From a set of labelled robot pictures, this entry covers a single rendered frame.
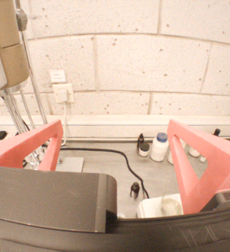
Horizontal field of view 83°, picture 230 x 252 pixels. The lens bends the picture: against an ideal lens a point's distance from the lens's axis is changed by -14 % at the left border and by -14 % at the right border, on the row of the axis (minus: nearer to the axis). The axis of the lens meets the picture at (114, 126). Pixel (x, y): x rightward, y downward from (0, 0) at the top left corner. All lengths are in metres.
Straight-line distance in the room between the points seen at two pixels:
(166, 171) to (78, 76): 0.51
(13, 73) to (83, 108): 0.43
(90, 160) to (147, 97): 0.36
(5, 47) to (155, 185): 0.57
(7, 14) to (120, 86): 0.46
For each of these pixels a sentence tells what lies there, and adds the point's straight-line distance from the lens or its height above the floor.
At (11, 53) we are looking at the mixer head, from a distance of 0.31.
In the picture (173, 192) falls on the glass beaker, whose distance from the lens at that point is 0.39.
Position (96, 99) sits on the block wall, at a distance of 0.65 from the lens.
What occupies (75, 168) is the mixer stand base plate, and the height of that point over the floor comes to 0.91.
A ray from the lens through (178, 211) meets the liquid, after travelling 0.40.
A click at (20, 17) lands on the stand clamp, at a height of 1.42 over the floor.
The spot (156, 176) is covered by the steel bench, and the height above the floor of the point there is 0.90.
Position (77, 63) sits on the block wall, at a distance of 0.61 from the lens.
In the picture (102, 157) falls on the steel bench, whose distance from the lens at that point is 0.64.
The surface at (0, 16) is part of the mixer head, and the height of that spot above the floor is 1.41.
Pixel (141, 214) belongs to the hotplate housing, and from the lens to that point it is 0.45.
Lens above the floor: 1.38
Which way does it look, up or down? 37 degrees down
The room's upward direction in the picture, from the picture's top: straight up
